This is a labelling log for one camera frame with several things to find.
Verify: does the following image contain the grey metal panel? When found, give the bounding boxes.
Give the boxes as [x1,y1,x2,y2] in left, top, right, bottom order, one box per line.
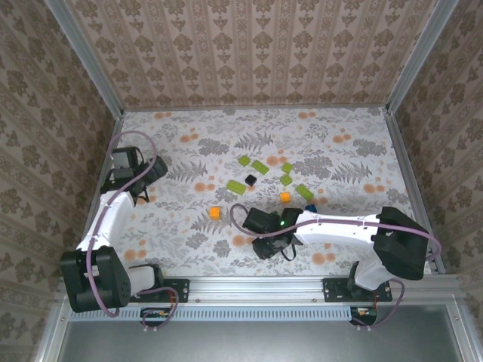
[60,304,464,362]

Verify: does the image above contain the aluminium side rail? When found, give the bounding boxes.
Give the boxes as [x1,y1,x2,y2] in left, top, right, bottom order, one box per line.
[383,109,447,275]
[70,111,125,276]

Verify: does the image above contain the wide aluminium frame rail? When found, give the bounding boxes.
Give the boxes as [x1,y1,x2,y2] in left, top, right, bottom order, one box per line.
[56,274,466,303]

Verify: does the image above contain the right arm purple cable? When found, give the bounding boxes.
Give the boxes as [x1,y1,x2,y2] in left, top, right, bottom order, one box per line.
[229,203,443,333]

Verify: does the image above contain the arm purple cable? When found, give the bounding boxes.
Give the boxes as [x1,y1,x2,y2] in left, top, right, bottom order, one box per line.
[85,130,179,333]
[229,203,443,333]

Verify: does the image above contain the white slotted cable duct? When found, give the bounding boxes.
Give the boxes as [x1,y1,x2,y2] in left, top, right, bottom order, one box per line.
[69,305,354,321]

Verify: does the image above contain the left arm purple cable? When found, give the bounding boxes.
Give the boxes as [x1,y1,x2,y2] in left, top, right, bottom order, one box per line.
[85,130,179,333]

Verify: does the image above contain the thin aluminium rail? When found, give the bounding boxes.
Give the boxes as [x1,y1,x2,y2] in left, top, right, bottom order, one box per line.
[122,105,389,112]

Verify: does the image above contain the aluminium frame post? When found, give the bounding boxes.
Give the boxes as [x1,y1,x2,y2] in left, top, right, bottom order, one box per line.
[44,0,125,118]
[385,0,460,116]

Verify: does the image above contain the black control board with wires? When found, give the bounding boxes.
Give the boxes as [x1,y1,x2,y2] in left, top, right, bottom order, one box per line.
[140,307,171,328]
[349,305,379,327]

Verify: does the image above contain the aluminium frame profile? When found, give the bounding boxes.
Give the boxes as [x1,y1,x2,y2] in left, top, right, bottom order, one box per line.
[447,303,483,362]
[33,301,72,362]

